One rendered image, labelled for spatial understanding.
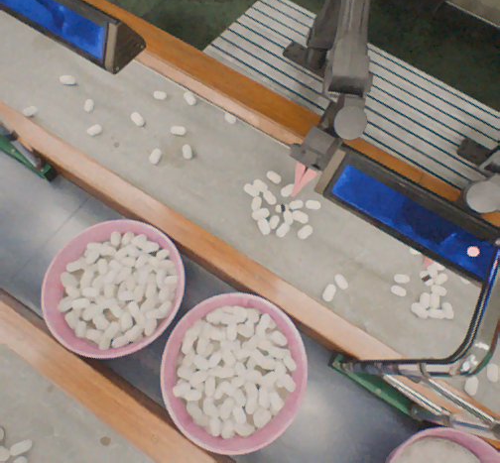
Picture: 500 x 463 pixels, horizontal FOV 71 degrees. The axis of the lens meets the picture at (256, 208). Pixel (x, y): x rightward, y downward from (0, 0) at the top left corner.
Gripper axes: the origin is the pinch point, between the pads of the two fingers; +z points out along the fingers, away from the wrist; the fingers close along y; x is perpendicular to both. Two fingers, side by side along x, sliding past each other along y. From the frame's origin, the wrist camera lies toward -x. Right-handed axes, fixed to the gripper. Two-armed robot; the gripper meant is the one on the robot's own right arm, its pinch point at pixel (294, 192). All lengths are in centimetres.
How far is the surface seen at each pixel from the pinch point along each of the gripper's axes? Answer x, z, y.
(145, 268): -12.7, 27.2, -18.2
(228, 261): -8.6, 17.5, -4.1
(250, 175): 6.8, 3.4, -11.6
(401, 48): 171, -74, 0
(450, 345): 0.0, 11.0, 43.3
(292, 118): 17.1, -12.5, -11.1
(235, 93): 16.0, -11.2, -27.1
